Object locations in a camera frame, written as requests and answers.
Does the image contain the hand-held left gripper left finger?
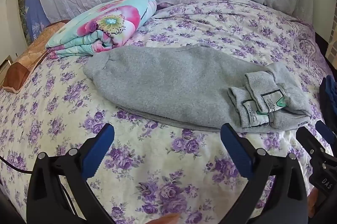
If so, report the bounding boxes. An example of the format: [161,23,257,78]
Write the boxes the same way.
[26,123,116,224]

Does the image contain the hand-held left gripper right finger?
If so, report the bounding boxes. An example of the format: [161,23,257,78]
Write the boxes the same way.
[220,123,309,224]

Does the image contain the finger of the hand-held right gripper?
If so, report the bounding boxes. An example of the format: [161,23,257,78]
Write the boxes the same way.
[296,127,328,161]
[315,120,337,153]

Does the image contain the grey sweater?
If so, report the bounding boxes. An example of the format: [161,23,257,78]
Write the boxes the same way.
[83,43,312,133]

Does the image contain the person's right hand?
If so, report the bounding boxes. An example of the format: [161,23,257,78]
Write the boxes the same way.
[307,188,320,218]

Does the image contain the dark blue cloth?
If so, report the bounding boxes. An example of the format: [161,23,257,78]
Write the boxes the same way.
[318,75,337,130]

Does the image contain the purple floral bedspread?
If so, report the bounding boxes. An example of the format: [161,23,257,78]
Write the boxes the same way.
[0,0,335,224]

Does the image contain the white radiator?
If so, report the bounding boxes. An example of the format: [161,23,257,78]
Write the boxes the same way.
[325,35,337,67]

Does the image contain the wooden bedside cabinet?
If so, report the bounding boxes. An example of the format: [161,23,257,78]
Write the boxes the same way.
[0,54,12,85]

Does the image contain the folded floral blanket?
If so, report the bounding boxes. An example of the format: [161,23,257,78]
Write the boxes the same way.
[45,0,158,60]

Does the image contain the dark purple cloth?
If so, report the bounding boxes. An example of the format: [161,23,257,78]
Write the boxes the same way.
[156,1,174,10]

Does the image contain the green wall picture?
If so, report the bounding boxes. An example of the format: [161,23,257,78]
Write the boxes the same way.
[17,0,29,37]

